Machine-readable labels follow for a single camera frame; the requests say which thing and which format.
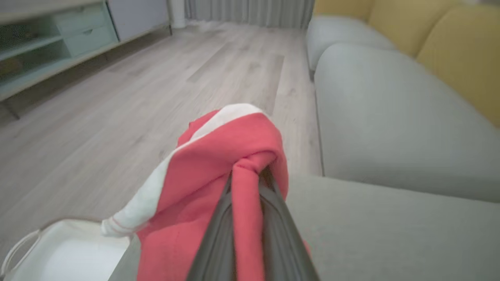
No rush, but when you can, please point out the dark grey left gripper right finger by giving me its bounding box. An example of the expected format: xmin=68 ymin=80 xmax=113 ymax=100
xmin=259 ymin=167 xmax=321 ymax=281

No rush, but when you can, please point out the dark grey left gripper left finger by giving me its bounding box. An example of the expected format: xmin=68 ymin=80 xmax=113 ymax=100
xmin=187 ymin=174 xmax=237 ymax=281

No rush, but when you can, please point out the red white lettered t-shirt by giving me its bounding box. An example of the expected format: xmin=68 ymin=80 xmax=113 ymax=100
xmin=101 ymin=103 xmax=313 ymax=281

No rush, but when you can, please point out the white laundry basket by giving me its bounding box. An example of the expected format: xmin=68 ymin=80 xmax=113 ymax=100
xmin=0 ymin=219 xmax=131 ymax=281

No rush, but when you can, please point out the grey sofa seat cushion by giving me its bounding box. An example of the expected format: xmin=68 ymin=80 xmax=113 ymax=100
xmin=306 ymin=16 xmax=397 ymax=73
xmin=314 ymin=42 xmax=500 ymax=203

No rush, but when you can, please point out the grey pleated curtain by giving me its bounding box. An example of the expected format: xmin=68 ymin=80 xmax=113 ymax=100
xmin=184 ymin=0 xmax=315 ymax=28

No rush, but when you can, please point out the yellow sofa back cushion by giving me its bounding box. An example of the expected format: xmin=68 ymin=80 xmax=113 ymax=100
xmin=312 ymin=0 xmax=375 ymax=22
xmin=416 ymin=4 xmax=500 ymax=129
xmin=367 ymin=0 xmax=465 ymax=57

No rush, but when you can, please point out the pale green television cabinet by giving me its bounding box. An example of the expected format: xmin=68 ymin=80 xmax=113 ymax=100
xmin=0 ymin=0 xmax=172 ymax=119

